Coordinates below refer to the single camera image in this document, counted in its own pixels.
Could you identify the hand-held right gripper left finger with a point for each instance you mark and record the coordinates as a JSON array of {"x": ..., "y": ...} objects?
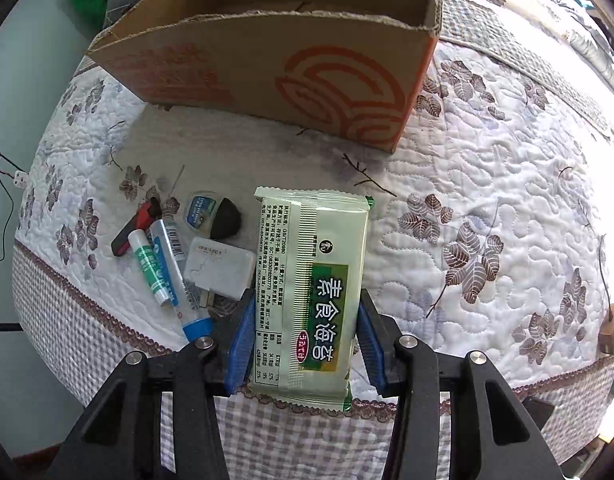
[{"x": 240, "y": 341}]

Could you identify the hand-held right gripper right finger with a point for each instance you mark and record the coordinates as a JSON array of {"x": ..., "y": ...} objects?
[{"x": 369, "y": 340}]

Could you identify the green seaweed snack packet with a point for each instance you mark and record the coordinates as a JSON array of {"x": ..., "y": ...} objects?
[{"x": 307, "y": 290}]

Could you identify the brown cardboard box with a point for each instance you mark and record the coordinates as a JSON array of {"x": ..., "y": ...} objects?
[{"x": 287, "y": 55}]

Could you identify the white power adapter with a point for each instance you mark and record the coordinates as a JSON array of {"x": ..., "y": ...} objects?
[{"x": 218, "y": 270}]

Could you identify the blue white tube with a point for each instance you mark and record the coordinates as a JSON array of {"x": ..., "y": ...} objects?
[{"x": 176, "y": 280}]

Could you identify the green white glue stick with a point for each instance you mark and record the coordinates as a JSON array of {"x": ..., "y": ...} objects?
[{"x": 148, "y": 267}]

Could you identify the dark grey stone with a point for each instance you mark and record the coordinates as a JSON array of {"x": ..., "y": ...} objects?
[{"x": 226, "y": 218}]

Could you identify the red black utility knife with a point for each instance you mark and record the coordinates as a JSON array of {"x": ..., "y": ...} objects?
[{"x": 136, "y": 227}]

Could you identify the floral quilted bedspread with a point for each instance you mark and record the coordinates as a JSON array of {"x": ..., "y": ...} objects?
[{"x": 487, "y": 210}]

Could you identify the brown wooden object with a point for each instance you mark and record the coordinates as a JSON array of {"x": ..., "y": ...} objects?
[{"x": 612, "y": 327}]

